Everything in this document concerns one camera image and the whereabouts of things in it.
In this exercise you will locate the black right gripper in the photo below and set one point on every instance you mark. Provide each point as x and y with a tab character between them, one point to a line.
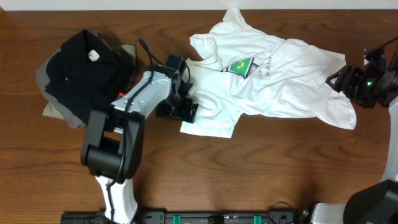
346	81

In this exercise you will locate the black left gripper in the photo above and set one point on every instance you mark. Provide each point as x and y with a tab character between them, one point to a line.
188	114

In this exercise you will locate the white robot print t-shirt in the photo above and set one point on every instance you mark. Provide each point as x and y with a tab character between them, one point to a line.
243	70

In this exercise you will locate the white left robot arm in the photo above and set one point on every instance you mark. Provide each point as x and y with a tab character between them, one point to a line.
112	149

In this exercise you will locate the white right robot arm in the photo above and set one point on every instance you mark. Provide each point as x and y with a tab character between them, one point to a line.
377	203

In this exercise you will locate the black folded shirt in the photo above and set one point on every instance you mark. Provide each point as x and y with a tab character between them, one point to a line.
82	85

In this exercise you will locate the white collar label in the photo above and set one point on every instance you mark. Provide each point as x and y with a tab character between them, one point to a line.
93	55

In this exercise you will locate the light grey folded cloth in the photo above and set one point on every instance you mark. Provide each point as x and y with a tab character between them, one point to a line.
53	108

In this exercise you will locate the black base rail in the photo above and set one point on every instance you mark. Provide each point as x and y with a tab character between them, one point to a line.
282	217

